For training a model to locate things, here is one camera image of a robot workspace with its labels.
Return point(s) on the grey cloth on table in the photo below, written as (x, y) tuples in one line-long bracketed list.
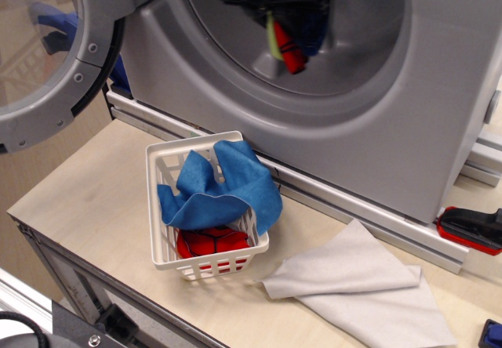
[(356, 284)]

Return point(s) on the red patterned cloth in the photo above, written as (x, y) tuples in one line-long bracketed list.
[(290, 53)]

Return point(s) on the red black clamp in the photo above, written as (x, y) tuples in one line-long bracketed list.
[(478, 230)]

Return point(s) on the light green cloth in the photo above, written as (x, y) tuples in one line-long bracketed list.
[(271, 37)]

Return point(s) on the grey round machine door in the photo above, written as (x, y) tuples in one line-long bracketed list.
[(55, 57)]

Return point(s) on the blue clamp behind door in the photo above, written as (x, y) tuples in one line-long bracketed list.
[(118, 75)]

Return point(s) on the white plastic laundry basket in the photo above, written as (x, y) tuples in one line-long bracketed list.
[(164, 162)]

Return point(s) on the grey metal table frame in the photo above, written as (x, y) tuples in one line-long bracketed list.
[(107, 303)]

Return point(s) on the light blue cloth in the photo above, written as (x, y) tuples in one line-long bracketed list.
[(202, 202)]

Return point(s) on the red cloth in basket bottom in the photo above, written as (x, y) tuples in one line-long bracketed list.
[(194, 243)]

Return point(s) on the dark blue cloth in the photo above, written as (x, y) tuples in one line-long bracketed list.
[(311, 26)]

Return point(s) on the blue black object corner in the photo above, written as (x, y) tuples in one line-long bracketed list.
[(491, 336)]

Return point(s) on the grey toy washing machine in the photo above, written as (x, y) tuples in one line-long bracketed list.
[(388, 109)]

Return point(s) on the aluminium profile rail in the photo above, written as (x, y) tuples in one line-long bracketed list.
[(420, 239)]

